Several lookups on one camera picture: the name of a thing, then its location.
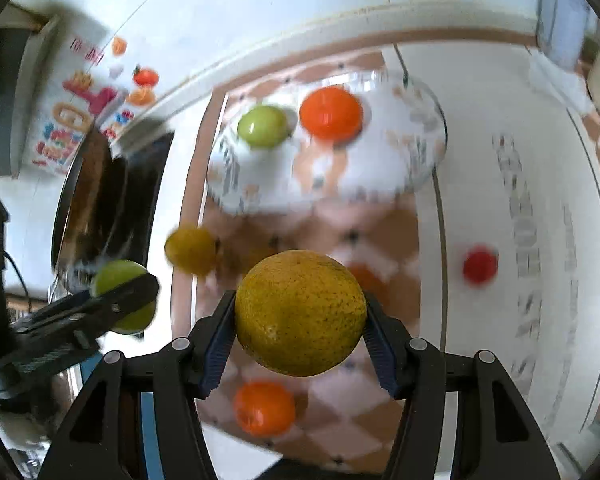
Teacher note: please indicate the bright orange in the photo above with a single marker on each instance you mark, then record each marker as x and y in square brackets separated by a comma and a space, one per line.
[331, 114]

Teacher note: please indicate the checkered printed table mat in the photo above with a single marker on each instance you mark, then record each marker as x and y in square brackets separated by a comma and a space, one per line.
[521, 174]

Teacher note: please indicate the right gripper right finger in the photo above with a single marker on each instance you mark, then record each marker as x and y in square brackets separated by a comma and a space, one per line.
[496, 435]

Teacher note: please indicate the dark orange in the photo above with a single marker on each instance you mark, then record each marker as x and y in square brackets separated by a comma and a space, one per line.
[369, 281]

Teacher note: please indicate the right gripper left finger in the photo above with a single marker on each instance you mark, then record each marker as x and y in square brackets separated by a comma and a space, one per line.
[101, 436]

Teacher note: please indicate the green apple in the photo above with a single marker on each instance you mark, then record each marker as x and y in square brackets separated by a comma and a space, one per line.
[264, 126]
[128, 285]

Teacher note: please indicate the colourful wall sticker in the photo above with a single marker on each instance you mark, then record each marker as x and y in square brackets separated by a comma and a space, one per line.
[87, 86]

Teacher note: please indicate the black wok pan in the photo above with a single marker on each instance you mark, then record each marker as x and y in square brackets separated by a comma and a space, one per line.
[90, 203]

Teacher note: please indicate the orange with stem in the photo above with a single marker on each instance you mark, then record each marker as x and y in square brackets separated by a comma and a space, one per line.
[264, 409]

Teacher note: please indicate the black gas stove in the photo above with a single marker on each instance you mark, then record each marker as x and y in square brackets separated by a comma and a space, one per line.
[142, 173]

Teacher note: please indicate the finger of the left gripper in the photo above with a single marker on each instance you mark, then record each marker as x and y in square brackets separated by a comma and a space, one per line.
[95, 315]

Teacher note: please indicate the cherry tomato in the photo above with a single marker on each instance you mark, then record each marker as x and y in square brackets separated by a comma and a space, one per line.
[480, 265]

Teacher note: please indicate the white folded tissue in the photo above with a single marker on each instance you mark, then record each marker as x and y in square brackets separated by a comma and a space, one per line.
[567, 88]

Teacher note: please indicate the oval patterned ceramic plate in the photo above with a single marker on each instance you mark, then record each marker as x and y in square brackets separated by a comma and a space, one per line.
[362, 136]

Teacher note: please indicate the range hood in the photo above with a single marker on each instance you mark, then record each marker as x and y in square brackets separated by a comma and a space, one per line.
[25, 39]

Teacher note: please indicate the silver spray can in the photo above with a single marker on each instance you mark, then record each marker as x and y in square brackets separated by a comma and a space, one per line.
[568, 32]

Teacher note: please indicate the yellow spotted lemon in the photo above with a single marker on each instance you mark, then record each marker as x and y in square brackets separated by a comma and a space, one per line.
[299, 313]

